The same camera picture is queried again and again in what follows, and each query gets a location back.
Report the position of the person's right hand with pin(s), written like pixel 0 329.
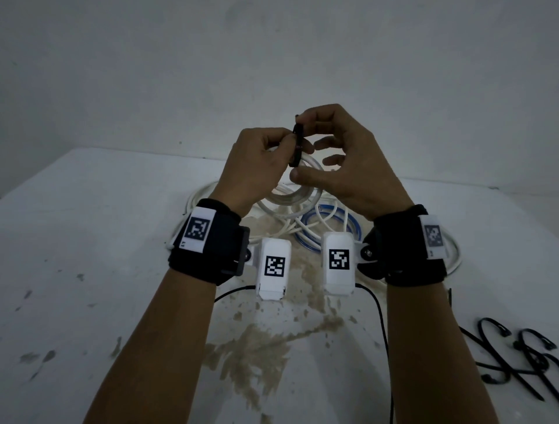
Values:
pixel 362 174

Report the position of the person's left hand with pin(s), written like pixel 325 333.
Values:
pixel 253 166

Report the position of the thin black nylon zip tie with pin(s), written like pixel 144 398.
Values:
pixel 297 148

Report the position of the black cable ties bunch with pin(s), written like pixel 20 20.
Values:
pixel 493 345

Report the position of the person's left forearm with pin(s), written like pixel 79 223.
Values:
pixel 153 349

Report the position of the person's right forearm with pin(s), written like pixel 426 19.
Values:
pixel 436 358

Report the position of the white checkered marker tag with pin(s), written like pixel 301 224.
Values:
pixel 196 229
pixel 434 236

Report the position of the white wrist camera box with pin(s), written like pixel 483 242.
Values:
pixel 273 284
pixel 338 279

